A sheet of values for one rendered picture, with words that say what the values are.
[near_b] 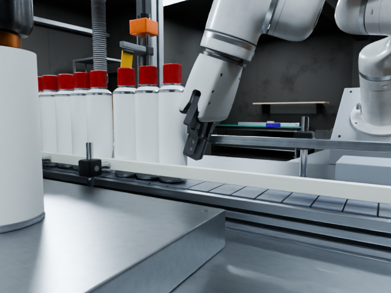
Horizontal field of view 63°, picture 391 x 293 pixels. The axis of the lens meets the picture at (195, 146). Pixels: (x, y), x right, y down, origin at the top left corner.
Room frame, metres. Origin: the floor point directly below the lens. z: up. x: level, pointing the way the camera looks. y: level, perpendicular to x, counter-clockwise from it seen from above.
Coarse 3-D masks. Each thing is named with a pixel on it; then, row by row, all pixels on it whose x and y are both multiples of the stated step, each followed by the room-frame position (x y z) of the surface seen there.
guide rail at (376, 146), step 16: (240, 144) 0.54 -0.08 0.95; (256, 144) 0.53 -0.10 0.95; (272, 144) 0.51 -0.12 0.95; (288, 144) 0.50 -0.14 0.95; (304, 144) 0.49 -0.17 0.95; (320, 144) 0.47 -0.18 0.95; (336, 144) 0.46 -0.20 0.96; (352, 144) 0.45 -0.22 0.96; (368, 144) 0.44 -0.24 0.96; (384, 144) 0.43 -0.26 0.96
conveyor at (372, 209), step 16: (96, 176) 0.62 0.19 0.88; (112, 176) 0.61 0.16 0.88; (208, 192) 0.49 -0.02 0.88; (224, 192) 0.48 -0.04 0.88; (240, 192) 0.48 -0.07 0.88; (256, 192) 0.48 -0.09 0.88; (272, 192) 0.48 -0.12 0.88; (288, 192) 0.48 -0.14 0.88; (320, 208) 0.41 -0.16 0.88; (336, 208) 0.40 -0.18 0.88; (352, 208) 0.40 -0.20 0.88; (368, 208) 0.40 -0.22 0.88; (384, 208) 0.40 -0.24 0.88
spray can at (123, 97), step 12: (120, 72) 0.61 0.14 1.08; (132, 72) 0.61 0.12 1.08; (120, 84) 0.61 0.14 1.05; (132, 84) 0.61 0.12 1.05; (120, 96) 0.60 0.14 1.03; (132, 96) 0.60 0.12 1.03; (120, 108) 0.60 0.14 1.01; (132, 108) 0.60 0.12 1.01; (120, 120) 0.60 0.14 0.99; (132, 120) 0.60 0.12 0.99; (120, 132) 0.60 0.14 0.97; (132, 132) 0.60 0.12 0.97; (120, 144) 0.60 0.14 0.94; (132, 144) 0.60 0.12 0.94; (120, 156) 0.60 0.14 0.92; (132, 156) 0.60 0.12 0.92
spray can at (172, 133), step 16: (176, 64) 0.56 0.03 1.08; (176, 80) 0.56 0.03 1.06; (160, 96) 0.56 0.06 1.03; (176, 96) 0.55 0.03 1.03; (160, 112) 0.56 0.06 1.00; (176, 112) 0.55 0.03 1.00; (160, 128) 0.56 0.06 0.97; (176, 128) 0.55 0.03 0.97; (160, 144) 0.56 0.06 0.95; (176, 144) 0.55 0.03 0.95; (160, 160) 0.56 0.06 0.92; (176, 160) 0.55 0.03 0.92; (160, 176) 0.56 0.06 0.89
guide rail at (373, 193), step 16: (48, 160) 0.69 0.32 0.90; (64, 160) 0.66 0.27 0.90; (112, 160) 0.59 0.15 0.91; (128, 160) 0.58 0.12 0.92; (176, 176) 0.52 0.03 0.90; (192, 176) 0.50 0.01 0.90; (208, 176) 0.49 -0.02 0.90; (224, 176) 0.48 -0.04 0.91; (240, 176) 0.46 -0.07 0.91; (256, 176) 0.45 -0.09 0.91; (272, 176) 0.44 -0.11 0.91; (288, 176) 0.43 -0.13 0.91; (304, 192) 0.42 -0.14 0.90; (320, 192) 0.41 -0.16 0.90; (336, 192) 0.40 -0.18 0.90; (352, 192) 0.39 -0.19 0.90; (368, 192) 0.38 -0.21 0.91; (384, 192) 0.37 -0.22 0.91
